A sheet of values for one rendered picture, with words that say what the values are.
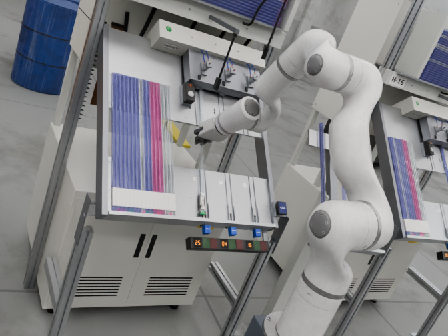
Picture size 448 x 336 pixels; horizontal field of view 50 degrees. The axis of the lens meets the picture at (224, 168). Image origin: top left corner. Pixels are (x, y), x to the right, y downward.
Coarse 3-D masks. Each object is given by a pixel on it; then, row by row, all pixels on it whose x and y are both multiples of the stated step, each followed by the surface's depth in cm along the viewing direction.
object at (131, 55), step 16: (112, 32) 176; (112, 48) 173; (128, 48) 177; (144, 48) 181; (112, 64) 171; (128, 64) 175; (144, 64) 179; (160, 64) 183; (176, 64) 187; (160, 80) 180; (176, 80) 184; (176, 96) 182; (208, 96) 190; (176, 112) 179; (192, 112) 183; (208, 112) 188
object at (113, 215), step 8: (112, 216) 151; (120, 216) 152; (128, 216) 153; (136, 216) 154; (144, 216) 155; (152, 216) 156; (160, 216) 158; (168, 216) 160; (176, 216) 161; (168, 224) 166; (176, 224) 167; (184, 224) 168; (192, 224) 169; (200, 224) 170; (208, 224) 171; (216, 224) 172; (224, 224) 173; (232, 224) 174; (240, 224) 175; (248, 224) 177; (256, 224) 179; (264, 224) 181; (272, 224) 183
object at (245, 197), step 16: (176, 176) 169; (192, 176) 173; (208, 176) 177; (224, 176) 181; (240, 176) 185; (176, 192) 167; (192, 192) 171; (208, 192) 175; (224, 192) 179; (240, 192) 183; (256, 192) 187; (176, 208) 165; (192, 208) 168; (208, 208) 171; (224, 208) 176; (240, 208) 180; (256, 208) 184
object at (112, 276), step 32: (192, 160) 248; (64, 192) 189; (32, 224) 232; (64, 224) 183; (96, 224) 187; (128, 224) 194; (160, 224) 201; (64, 256) 188; (96, 256) 194; (128, 256) 201; (160, 256) 209; (192, 256) 217; (96, 288) 202; (128, 288) 210; (160, 288) 218; (192, 288) 227
